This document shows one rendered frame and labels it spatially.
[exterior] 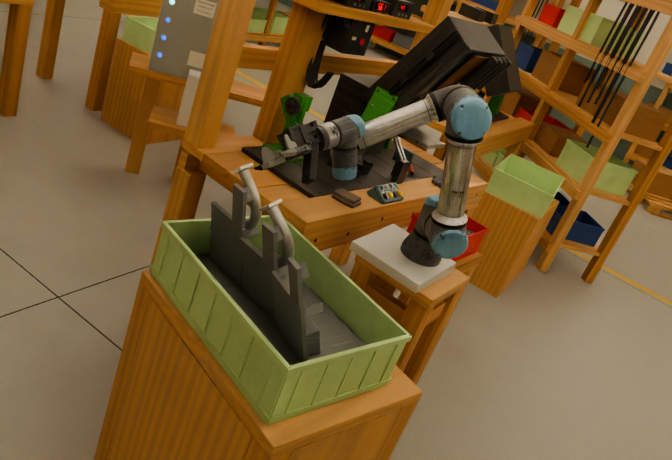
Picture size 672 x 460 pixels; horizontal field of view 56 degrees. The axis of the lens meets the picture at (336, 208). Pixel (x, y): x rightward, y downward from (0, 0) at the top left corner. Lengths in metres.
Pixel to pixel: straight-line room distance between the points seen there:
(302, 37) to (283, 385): 1.64
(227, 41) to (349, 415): 1.42
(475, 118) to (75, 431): 1.71
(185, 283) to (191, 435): 0.39
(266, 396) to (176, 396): 0.38
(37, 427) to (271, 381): 1.21
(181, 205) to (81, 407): 0.84
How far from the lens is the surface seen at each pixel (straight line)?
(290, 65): 2.72
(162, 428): 1.91
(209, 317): 1.64
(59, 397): 2.61
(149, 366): 1.91
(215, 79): 2.46
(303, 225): 2.19
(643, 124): 5.20
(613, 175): 5.25
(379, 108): 2.75
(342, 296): 1.83
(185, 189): 2.63
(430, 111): 2.02
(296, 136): 1.76
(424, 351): 2.51
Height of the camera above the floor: 1.82
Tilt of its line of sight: 23 degrees down
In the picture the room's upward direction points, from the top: 21 degrees clockwise
